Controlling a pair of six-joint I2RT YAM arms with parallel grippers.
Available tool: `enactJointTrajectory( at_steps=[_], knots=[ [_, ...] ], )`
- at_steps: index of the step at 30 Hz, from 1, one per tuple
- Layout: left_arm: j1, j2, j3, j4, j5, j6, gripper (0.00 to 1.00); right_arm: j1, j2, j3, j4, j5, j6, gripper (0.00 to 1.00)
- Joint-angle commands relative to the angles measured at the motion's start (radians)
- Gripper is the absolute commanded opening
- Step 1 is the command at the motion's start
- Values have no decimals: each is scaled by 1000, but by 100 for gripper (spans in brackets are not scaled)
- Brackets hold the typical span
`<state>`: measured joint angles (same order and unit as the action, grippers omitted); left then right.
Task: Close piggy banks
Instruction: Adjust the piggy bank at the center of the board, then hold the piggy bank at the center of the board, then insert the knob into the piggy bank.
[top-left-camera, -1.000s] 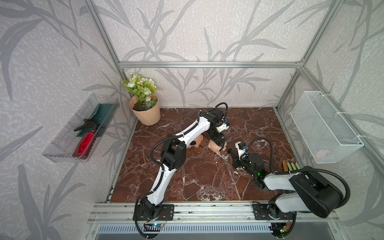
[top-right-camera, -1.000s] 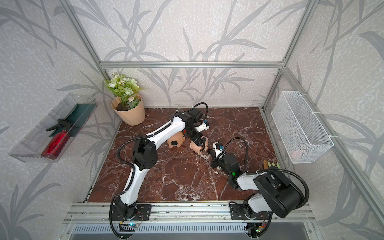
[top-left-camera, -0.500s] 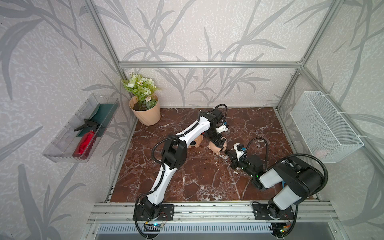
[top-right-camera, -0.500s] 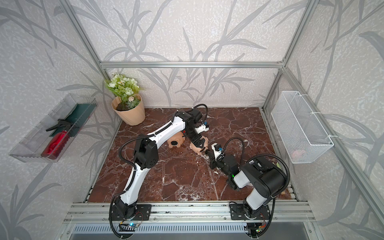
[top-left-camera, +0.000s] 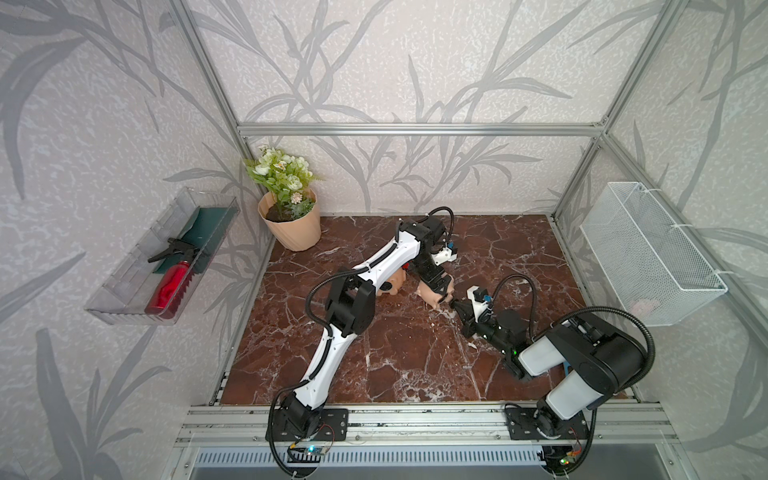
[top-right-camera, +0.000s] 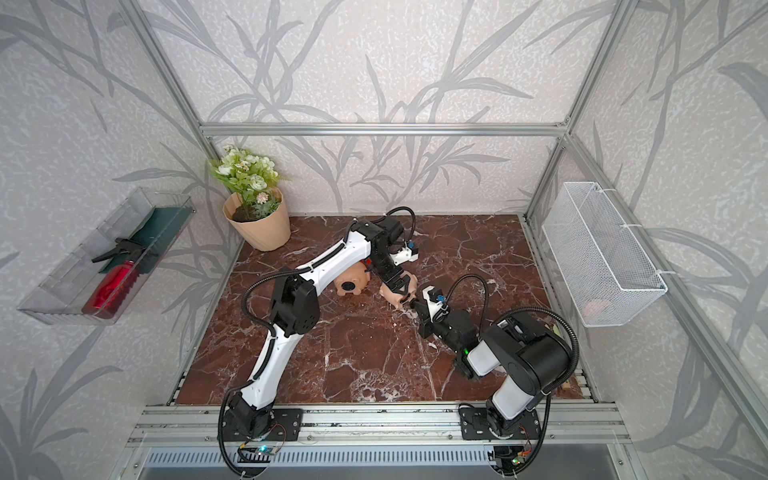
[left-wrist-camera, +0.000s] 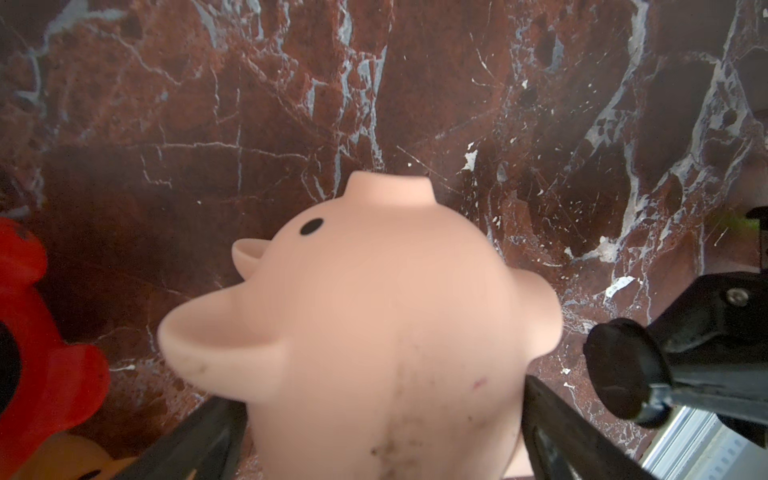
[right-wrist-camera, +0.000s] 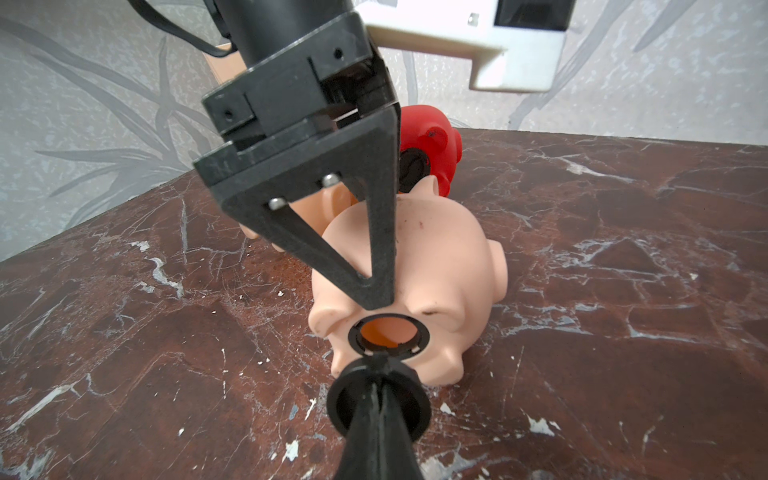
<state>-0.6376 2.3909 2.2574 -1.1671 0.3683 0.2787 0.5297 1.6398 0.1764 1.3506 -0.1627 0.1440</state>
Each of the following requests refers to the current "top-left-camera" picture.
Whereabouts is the pale pink piggy bank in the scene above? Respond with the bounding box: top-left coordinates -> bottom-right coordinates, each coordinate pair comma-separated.
416,277 -> 455,309

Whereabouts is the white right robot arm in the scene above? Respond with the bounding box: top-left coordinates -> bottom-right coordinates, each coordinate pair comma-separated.
450,273 -> 656,438

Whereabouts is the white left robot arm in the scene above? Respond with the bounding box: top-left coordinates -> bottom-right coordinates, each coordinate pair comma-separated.
269,206 -> 457,437

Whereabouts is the terracotta pot with flowers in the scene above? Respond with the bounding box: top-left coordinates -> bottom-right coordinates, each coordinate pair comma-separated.
244,145 -> 321,251

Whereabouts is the green cloth in tray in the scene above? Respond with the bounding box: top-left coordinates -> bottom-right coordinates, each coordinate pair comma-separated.
154,207 -> 238,274

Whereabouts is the red spray bottle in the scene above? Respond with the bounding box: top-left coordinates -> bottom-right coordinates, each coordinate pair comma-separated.
144,238 -> 200,319

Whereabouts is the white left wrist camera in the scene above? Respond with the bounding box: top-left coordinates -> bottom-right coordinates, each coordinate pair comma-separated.
431,242 -> 458,265

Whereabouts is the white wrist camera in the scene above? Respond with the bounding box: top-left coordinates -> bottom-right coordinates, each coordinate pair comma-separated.
467,286 -> 493,323
431,242 -> 458,265

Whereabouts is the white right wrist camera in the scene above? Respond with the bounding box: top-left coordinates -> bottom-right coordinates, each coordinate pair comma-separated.
467,286 -> 493,323

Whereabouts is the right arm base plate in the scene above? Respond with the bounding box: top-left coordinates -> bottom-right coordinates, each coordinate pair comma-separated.
503,403 -> 589,441

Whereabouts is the aluminium frame profile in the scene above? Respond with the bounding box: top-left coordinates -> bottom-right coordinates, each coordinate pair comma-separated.
170,0 -> 768,349

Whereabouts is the white wire mesh basket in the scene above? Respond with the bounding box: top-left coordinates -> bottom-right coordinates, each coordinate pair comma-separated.
581,182 -> 728,327

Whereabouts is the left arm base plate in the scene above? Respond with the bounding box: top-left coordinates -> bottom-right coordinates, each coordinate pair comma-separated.
265,408 -> 349,442

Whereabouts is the clear plastic wall tray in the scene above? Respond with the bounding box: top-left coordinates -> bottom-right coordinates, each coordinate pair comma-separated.
85,187 -> 240,326

